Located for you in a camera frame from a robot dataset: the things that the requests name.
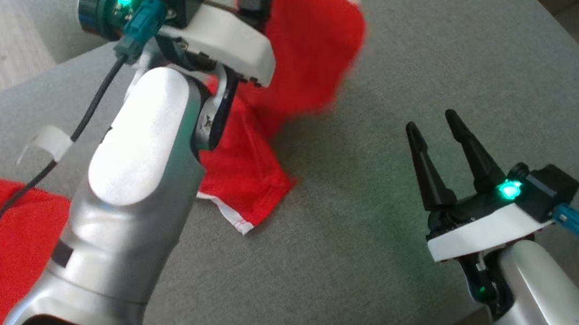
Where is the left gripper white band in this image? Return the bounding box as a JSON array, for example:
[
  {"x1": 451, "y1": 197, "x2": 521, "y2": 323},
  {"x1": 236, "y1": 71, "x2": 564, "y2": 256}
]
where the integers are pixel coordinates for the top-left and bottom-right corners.
[{"x1": 154, "y1": 0, "x2": 287, "y2": 99}]

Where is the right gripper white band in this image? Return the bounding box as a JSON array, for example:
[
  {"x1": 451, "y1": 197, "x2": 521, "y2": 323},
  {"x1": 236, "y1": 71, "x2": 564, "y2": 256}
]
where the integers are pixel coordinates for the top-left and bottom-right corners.
[{"x1": 405, "y1": 100, "x2": 560, "y2": 265}]

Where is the red shorts white trim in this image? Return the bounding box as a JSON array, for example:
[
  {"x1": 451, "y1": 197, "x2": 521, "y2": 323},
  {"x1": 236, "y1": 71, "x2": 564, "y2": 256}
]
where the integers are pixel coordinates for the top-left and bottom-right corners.
[{"x1": 177, "y1": 0, "x2": 388, "y2": 240}]

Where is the red basketball jersey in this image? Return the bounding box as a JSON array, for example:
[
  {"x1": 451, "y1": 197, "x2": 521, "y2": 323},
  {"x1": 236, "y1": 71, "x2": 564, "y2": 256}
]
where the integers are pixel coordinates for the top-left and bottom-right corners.
[{"x1": 0, "y1": 162, "x2": 84, "y2": 325}]

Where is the white tape tag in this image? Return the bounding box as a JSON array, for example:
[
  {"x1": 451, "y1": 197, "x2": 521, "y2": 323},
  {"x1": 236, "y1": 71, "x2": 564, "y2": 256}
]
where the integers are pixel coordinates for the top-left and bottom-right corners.
[{"x1": 13, "y1": 123, "x2": 75, "y2": 166}]

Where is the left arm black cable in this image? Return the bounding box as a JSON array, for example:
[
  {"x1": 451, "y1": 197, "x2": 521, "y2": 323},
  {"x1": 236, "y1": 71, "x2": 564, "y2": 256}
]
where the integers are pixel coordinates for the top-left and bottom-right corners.
[{"x1": 0, "y1": 0, "x2": 201, "y2": 325}]

